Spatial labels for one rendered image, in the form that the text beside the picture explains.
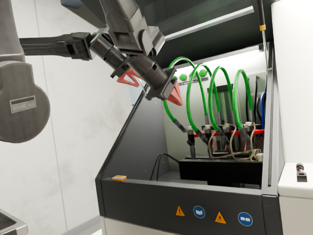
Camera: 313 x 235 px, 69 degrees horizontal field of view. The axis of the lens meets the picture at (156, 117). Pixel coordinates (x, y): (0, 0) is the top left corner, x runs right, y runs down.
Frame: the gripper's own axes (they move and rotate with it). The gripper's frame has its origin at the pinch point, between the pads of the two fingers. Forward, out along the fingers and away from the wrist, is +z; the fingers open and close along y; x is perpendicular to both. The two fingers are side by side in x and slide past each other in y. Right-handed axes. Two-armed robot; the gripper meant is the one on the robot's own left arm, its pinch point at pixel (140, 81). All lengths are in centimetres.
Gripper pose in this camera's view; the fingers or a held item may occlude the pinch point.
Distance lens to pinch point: 80.4
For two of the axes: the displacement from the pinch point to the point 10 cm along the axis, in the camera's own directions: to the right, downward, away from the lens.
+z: 7.3, 6.0, 3.4
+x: -3.3, 7.4, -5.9
